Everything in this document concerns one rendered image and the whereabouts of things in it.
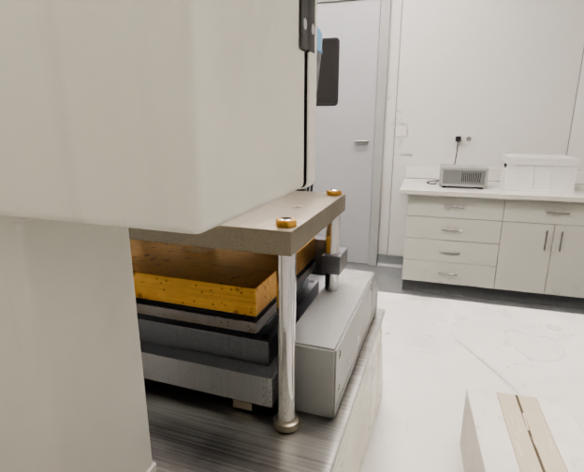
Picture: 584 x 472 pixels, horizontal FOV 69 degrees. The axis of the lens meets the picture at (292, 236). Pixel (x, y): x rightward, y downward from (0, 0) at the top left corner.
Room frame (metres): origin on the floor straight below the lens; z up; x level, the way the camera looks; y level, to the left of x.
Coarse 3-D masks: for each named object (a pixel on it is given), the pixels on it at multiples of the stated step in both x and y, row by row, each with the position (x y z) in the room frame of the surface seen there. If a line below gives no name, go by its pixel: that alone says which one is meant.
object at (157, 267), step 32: (160, 256) 0.40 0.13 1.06; (192, 256) 0.40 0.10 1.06; (224, 256) 0.40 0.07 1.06; (256, 256) 0.40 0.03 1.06; (160, 288) 0.35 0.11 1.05; (192, 288) 0.34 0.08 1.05; (224, 288) 0.33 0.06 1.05; (256, 288) 0.32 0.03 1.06; (192, 320) 0.34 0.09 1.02; (224, 320) 0.33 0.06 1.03; (256, 320) 0.32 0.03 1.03
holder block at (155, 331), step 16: (304, 288) 0.48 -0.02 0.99; (304, 304) 0.45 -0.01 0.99; (144, 320) 0.39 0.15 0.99; (160, 320) 0.39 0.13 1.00; (176, 320) 0.39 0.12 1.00; (144, 336) 0.39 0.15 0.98; (160, 336) 0.39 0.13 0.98; (176, 336) 0.38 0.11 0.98; (192, 336) 0.38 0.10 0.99; (208, 336) 0.37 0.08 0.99; (224, 336) 0.36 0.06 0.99; (240, 336) 0.36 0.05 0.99; (256, 336) 0.36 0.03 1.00; (272, 336) 0.36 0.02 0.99; (208, 352) 0.37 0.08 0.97; (224, 352) 0.36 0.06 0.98; (240, 352) 0.36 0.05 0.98; (256, 352) 0.35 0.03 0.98; (272, 352) 0.36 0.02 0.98
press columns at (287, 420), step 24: (336, 240) 0.45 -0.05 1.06; (288, 264) 0.31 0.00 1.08; (288, 288) 0.31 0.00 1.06; (336, 288) 0.46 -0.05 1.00; (288, 312) 0.31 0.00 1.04; (288, 336) 0.31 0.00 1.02; (288, 360) 0.31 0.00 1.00; (288, 384) 0.31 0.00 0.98; (288, 408) 0.31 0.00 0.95; (288, 432) 0.31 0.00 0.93
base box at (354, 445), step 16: (368, 368) 0.46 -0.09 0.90; (368, 384) 0.47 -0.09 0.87; (368, 400) 0.47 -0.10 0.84; (352, 416) 0.37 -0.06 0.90; (368, 416) 0.48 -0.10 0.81; (352, 432) 0.37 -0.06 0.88; (368, 432) 0.49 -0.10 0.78; (352, 448) 0.38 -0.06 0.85; (336, 464) 0.31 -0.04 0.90; (352, 464) 0.38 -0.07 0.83
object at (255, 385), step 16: (320, 288) 0.54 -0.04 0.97; (144, 352) 0.37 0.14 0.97; (160, 352) 0.37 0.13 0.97; (176, 352) 0.37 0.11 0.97; (192, 352) 0.37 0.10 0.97; (144, 368) 0.37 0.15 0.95; (160, 368) 0.37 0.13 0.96; (176, 368) 0.36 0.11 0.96; (192, 368) 0.36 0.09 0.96; (208, 368) 0.35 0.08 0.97; (224, 368) 0.35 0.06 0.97; (240, 368) 0.35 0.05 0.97; (256, 368) 0.35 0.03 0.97; (272, 368) 0.35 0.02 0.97; (176, 384) 0.36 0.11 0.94; (192, 384) 0.36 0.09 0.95; (208, 384) 0.35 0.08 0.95; (224, 384) 0.34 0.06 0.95; (240, 384) 0.34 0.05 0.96; (256, 384) 0.33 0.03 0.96; (272, 384) 0.33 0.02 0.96; (240, 400) 0.34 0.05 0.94; (256, 400) 0.33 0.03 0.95; (272, 400) 0.33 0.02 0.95
